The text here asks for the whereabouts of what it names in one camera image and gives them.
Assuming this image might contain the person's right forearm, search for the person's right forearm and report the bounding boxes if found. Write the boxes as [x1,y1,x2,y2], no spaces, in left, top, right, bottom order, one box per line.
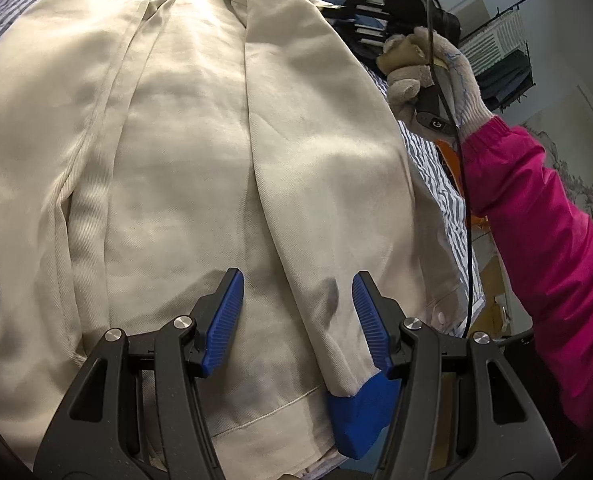
[459,116,593,433]

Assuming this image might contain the person's right hand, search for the person's right hand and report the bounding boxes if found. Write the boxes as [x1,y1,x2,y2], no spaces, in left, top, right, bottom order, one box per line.
[376,26,494,133]

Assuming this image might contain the beige and blue work jacket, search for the beige and blue work jacket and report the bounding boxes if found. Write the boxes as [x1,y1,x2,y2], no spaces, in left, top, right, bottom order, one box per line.
[0,0,487,478]

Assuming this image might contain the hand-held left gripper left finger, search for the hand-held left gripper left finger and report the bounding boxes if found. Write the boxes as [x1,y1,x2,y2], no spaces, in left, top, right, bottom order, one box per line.
[34,267,246,480]

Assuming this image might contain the striped hanging towel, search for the striped hanging towel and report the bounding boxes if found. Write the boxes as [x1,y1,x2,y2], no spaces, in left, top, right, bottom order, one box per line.
[463,10,524,61]

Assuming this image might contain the dark hanging clothes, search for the dark hanging clothes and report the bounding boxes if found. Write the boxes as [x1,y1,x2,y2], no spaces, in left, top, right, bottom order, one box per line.
[476,52,532,106]

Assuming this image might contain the thick black gripper cable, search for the thick black gripper cable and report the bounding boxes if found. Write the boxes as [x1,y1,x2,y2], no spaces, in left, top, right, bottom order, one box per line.
[426,0,477,338]

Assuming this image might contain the landscape wall painting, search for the landscape wall painting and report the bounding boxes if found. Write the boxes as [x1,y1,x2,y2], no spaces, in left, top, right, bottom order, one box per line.
[521,85,593,231]

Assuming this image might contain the black metal clothes rack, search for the black metal clothes rack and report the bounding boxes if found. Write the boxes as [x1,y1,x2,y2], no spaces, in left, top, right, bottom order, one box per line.
[459,0,534,111]

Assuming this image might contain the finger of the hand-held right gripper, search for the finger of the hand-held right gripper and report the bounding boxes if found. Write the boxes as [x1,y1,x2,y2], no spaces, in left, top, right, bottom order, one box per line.
[320,2,357,18]

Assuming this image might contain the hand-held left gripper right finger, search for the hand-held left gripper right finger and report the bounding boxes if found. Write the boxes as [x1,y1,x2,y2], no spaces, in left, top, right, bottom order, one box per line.
[351,271,562,480]

